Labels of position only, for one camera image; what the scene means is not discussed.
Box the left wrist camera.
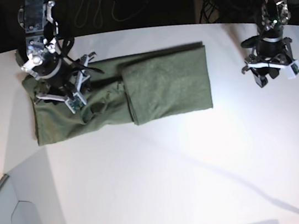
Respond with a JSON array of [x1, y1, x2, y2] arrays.
[[285, 60, 299, 79]]

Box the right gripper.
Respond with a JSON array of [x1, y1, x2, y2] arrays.
[[35, 52, 99, 104]]

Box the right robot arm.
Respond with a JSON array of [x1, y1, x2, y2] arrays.
[[15, 0, 103, 103]]

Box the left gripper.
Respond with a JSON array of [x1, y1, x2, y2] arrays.
[[242, 37, 295, 88]]

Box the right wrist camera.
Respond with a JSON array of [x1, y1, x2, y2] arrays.
[[64, 92, 87, 114]]

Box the green t-shirt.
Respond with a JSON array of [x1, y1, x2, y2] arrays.
[[33, 42, 213, 146]]

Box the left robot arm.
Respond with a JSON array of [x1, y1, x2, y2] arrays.
[[241, 0, 299, 88]]

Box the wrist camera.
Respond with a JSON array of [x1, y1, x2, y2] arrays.
[[64, 92, 87, 114], [285, 60, 299, 79]]

